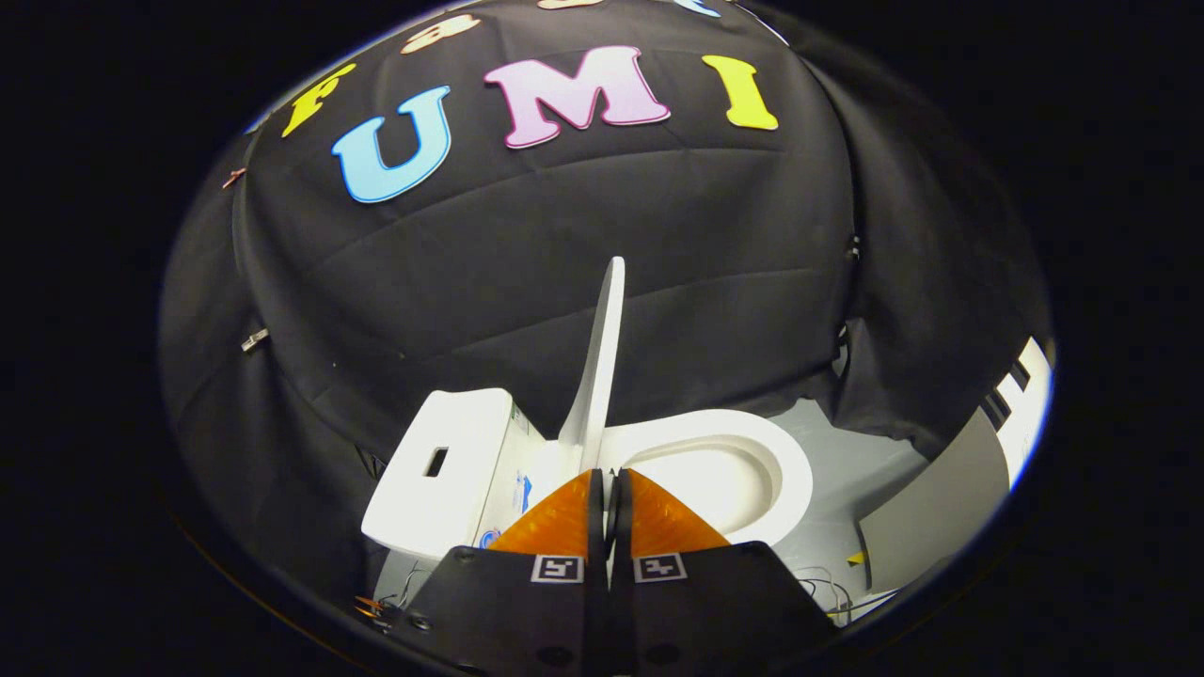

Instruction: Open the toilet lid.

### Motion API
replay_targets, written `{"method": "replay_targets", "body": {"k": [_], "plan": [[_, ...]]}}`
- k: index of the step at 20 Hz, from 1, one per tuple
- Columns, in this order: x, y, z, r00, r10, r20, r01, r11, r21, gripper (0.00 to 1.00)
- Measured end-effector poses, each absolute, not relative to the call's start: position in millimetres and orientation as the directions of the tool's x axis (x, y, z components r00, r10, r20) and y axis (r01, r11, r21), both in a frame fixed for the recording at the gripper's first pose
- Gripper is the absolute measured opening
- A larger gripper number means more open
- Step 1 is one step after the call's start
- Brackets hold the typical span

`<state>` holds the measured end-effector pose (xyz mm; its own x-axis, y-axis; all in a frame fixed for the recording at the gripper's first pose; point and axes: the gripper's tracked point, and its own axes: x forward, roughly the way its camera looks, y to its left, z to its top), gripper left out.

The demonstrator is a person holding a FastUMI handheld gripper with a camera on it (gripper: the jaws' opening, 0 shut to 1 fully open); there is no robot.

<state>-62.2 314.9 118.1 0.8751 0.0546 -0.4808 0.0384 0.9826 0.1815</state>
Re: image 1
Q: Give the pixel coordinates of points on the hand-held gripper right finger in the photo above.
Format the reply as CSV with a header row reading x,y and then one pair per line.
x,y
696,611

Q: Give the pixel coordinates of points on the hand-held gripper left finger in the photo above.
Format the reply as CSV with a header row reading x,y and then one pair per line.
x,y
527,611

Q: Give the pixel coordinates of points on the white toilet lid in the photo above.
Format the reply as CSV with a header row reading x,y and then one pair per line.
x,y
597,376

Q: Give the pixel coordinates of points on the white toilet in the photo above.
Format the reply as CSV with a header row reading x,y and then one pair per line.
x,y
414,508

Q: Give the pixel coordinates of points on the grey panel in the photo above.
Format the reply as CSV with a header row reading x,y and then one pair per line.
x,y
941,508

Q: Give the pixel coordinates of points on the black backdrop cloth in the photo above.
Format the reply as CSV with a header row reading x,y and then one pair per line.
x,y
564,235

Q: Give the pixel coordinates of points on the silver clip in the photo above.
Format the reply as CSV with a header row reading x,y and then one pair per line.
x,y
254,339

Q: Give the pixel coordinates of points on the black and white striped panel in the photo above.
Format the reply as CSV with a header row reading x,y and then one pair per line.
x,y
1030,404

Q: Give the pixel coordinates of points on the copper clip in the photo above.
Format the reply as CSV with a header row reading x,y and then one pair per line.
x,y
233,177

